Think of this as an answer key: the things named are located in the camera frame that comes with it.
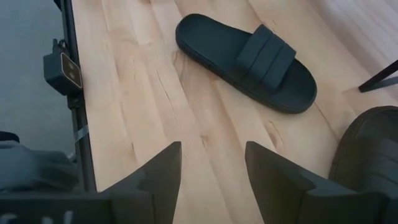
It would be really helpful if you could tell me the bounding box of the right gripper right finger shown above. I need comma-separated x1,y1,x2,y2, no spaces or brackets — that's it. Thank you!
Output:
244,141,390,224

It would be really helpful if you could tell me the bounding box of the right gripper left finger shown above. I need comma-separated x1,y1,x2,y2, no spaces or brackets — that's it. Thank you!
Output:
101,141,183,224

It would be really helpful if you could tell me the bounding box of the black rubber slide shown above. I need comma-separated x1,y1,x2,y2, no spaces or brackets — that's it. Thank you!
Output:
328,105,398,200
175,13,318,114

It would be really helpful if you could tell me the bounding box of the grey office chair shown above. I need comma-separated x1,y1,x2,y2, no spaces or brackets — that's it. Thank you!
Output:
0,139,79,192

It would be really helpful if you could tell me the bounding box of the black table edge frame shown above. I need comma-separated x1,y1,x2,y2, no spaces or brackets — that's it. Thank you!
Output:
54,0,98,193

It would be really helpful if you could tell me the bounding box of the wooden shelf with black frame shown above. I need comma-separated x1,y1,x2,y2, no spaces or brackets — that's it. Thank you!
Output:
358,59,398,93

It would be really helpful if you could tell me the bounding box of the black table-level camera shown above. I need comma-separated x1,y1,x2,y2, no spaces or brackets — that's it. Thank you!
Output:
42,38,83,96

